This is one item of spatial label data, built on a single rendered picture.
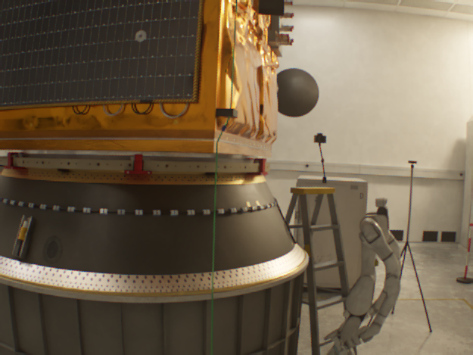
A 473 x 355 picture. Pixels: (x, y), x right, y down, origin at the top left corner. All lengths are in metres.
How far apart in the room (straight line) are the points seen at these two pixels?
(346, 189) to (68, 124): 4.48
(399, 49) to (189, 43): 8.86
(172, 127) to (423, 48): 9.11
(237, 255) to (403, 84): 8.47
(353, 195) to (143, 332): 4.39
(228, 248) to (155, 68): 0.89
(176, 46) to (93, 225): 0.85
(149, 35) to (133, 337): 1.27
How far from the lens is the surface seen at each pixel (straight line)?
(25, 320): 2.22
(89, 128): 2.00
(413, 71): 10.42
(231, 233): 2.21
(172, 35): 1.86
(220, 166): 2.25
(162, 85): 1.83
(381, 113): 10.13
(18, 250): 2.18
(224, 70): 1.86
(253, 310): 2.26
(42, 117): 2.13
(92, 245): 2.04
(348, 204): 6.01
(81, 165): 2.13
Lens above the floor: 1.74
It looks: 3 degrees down
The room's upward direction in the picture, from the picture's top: 2 degrees clockwise
